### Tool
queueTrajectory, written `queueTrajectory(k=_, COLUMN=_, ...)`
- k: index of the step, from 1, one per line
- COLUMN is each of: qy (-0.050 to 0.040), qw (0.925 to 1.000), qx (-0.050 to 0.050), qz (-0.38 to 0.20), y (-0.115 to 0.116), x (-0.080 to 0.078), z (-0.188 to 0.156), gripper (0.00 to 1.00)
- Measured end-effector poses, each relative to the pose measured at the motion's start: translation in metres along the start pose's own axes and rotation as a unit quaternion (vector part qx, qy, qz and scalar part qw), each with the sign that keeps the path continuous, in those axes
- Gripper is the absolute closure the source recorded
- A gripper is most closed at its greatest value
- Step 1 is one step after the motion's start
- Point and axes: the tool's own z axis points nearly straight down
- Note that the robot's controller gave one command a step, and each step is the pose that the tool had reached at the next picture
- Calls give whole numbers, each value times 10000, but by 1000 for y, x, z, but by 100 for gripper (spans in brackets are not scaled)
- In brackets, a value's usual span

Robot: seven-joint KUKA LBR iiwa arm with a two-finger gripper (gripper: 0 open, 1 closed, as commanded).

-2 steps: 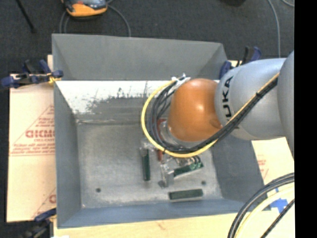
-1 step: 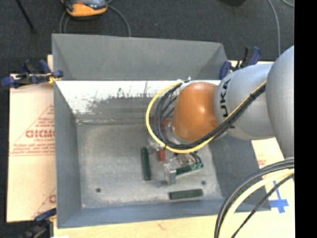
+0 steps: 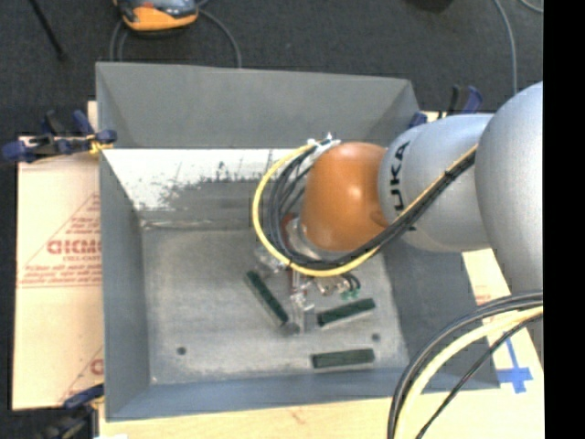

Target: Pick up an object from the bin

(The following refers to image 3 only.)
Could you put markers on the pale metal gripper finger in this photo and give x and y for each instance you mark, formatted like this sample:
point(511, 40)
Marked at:
point(298, 311)
point(310, 318)

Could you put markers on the dark green flat block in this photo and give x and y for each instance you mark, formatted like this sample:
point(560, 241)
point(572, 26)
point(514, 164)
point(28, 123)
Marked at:
point(267, 296)
point(343, 359)
point(346, 312)

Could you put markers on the clear plastic thing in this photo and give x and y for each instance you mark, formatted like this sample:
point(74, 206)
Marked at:
point(269, 260)

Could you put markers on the grey metal bin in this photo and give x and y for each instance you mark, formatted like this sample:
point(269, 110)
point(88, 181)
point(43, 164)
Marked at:
point(205, 291)

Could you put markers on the brown cardboard board red print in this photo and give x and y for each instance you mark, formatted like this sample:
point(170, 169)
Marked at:
point(55, 318)

